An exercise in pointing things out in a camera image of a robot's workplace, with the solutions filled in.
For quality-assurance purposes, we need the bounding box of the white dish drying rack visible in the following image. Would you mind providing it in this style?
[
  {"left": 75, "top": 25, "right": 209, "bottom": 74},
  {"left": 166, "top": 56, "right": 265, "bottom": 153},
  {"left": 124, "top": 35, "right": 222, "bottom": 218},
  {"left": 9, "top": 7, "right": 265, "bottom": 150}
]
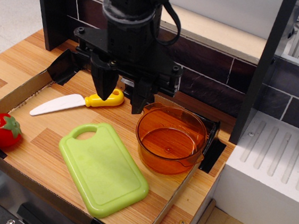
[{"left": 213, "top": 112, "right": 299, "bottom": 224}]

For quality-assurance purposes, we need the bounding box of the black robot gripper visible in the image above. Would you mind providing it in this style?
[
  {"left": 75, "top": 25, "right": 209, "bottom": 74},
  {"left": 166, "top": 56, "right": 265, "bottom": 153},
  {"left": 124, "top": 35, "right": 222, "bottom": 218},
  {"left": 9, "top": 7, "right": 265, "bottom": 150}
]
[{"left": 74, "top": 0, "right": 182, "bottom": 114}]

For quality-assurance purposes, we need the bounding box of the orange transparent plastic pot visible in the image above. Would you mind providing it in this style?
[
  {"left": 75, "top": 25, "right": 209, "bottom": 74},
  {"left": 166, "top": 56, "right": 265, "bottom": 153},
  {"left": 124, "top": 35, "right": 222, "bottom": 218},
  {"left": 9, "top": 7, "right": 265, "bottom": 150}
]
[{"left": 136, "top": 102, "right": 208, "bottom": 175}]

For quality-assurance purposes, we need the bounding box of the red toy strawberry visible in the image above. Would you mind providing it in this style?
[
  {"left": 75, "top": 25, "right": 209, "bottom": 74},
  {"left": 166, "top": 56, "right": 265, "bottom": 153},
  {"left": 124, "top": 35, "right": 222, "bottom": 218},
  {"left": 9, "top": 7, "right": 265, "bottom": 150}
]
[{"left": 0, "top": 113, "right": 22, "bottom": 148}]

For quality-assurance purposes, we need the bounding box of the white knife yellow handle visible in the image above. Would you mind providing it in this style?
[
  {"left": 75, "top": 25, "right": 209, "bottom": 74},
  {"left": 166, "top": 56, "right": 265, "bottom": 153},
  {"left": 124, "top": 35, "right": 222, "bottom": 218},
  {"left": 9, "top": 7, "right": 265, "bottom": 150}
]
[{"left": 29, "top": 88, "right": 124, "bottom": 117}]

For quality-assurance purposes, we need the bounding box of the green plastic cutting board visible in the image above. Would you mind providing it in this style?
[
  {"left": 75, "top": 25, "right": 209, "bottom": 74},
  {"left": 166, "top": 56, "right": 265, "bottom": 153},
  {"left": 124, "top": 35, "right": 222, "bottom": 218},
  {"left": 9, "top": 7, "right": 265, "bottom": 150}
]
[{"left": 59, "top": 123, "right": 149, "bottom": 218}]

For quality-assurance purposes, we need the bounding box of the cardboard fence with black tape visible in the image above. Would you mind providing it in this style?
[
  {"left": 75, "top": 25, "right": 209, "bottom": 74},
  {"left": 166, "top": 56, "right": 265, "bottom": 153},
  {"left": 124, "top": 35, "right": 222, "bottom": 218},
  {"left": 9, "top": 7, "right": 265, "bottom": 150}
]
[{"left": 0, "top": 42, "right": 233, "bottom": 224}]

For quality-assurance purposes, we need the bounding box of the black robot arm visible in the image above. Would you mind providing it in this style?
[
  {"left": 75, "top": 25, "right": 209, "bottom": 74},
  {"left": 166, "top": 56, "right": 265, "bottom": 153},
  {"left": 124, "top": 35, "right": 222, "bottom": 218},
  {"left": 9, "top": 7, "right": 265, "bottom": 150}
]
[{"left": 74, "top": 0, "right": 182, "bottom": 114}]

